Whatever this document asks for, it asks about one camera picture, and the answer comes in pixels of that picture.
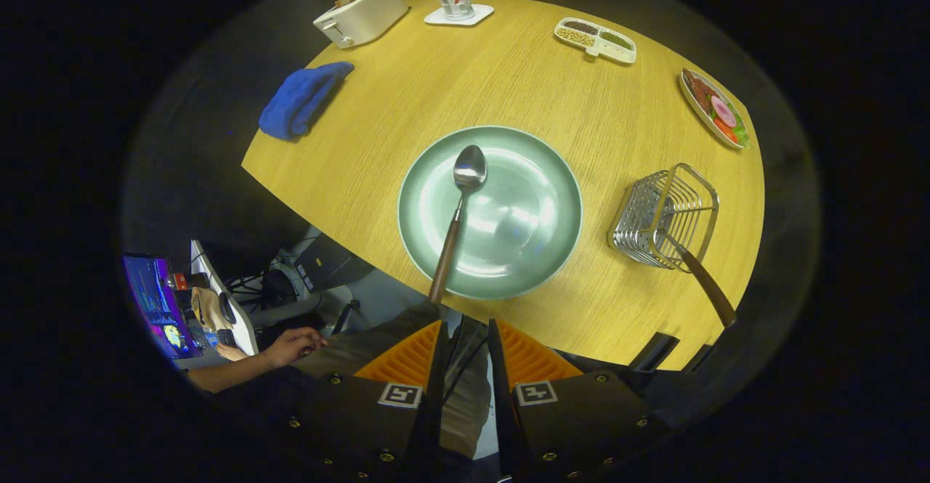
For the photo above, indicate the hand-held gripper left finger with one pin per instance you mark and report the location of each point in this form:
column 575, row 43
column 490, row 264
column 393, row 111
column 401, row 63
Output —
column 363, row 432

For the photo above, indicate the green round plate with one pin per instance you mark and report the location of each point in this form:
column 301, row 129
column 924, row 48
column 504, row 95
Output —
column 523, row 214

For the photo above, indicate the black backdrop cloth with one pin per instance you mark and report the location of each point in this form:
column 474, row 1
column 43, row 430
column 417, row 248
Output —
column 189, row 163

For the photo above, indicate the computer monitor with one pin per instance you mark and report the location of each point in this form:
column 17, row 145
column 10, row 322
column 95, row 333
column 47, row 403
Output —
column 156, row 301

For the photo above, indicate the white plate of food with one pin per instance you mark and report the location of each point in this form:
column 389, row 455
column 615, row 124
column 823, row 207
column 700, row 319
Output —
column 716, row 109

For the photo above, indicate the cream toaster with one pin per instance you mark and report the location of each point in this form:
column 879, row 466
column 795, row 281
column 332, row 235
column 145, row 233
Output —
column 363, row 18

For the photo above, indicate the white divided bean dish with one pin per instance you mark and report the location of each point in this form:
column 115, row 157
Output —
column 607, row 47

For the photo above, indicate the white coaster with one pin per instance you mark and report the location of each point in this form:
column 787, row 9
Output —
column 479, row 14

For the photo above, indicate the blue folded cloth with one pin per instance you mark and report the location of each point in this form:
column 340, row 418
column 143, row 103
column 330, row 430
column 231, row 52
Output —
column 298, row 102

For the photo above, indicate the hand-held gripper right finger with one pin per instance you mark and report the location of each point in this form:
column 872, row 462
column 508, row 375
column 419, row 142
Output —
column 574, row 428

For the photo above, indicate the white side desk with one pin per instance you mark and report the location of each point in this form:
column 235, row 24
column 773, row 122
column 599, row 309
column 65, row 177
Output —
column 232, row 309

